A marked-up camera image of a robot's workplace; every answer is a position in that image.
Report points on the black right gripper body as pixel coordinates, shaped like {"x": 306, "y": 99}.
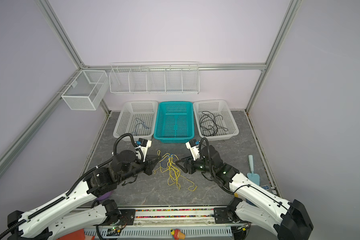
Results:
{"x": 195, "y": 165}

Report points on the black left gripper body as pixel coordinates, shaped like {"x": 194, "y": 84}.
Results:
{"x": 147, "y": 166}

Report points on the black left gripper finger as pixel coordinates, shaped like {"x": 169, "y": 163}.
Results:
{"x": 155, "y": 159}
{"x": 158, "y": 169}

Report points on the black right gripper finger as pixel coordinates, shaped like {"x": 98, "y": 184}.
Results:
{"x": 183, "y": 163}
{"x": 184, "y": 169}

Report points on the black cable pulled free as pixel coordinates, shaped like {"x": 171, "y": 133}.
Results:
{"x": 209, "y": 124}

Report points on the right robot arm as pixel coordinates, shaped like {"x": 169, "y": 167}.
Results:
{"x": 285, "y": 219}

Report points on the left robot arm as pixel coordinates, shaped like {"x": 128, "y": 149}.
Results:
{"x": 52, "y": 220}

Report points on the purple object under arm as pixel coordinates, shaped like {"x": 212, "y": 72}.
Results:
{"x": 105, "y": 196}

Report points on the teal plastic basket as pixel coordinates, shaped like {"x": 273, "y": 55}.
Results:
{"x": 175, "y": 122}

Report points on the white plastic basket left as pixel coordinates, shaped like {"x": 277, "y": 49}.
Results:
{"x": 137, "y": 118}

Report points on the white plastic basket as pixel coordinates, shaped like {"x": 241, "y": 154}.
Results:
{"x": 137, "y": 118}
{"x": 217, "y": 107}

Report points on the white plastic basket right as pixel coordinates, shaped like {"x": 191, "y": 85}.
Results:
{"x": 217, "y": 107}

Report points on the light blue scoop tool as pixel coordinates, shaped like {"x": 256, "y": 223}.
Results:
{"x": 252, "y": 176}

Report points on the red yellow toy figure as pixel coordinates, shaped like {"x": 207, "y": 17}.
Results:
{"x": 177, "y": 234}

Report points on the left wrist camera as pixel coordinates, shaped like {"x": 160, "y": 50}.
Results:
{"x": 143, "y": 145}

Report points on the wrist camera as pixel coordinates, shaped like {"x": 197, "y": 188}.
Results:
{"x": 143, "y": 145}
{"x": 193, "y": 146}

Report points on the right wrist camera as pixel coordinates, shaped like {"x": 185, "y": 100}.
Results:
{"x": 193, "y": 146}

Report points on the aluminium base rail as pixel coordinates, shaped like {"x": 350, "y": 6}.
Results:
{"x": 156, "y": 223}

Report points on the white wire wall rack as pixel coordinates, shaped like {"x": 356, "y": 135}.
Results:
{"x": 155, "y": 78}

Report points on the white mesh wall box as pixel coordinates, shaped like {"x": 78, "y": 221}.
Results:
{"x": 87, "y": 90}

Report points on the aluminium frame post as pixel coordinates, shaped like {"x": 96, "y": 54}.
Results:
{"x": 291, "y": 12}

